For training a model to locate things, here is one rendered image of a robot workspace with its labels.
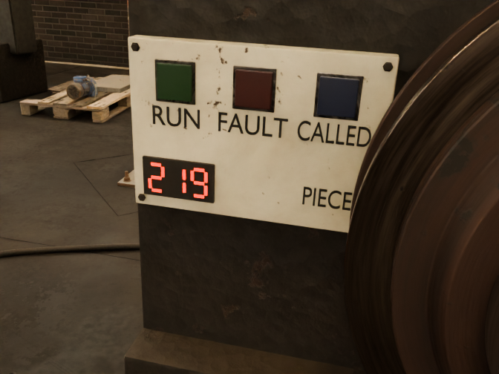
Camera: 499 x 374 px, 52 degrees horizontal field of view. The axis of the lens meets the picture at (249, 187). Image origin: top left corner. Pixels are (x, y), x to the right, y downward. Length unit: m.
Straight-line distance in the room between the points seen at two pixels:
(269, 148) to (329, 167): 0.06
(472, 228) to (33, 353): 1.88
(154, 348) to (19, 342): 1.52
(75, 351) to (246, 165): 1.61
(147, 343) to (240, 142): 0.29
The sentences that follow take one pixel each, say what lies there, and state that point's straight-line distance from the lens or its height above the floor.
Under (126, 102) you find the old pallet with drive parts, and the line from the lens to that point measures 5.21.
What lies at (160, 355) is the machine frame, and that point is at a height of 0.87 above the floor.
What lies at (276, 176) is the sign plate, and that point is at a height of 1.11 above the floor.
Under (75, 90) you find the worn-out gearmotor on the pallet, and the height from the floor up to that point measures 0.25.
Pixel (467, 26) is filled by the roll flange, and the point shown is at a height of 1.27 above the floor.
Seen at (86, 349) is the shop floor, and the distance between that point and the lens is 2.07.
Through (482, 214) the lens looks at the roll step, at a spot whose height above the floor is 1.17.
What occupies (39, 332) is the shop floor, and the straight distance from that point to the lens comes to 2.19.
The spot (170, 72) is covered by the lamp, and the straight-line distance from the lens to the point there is 0.52.
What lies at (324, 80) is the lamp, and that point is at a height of 1.21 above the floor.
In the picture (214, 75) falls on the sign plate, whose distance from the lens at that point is 0.51.
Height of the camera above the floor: 1.31
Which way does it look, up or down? 23 degrees down
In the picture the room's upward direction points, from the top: 3 degrees clockwise
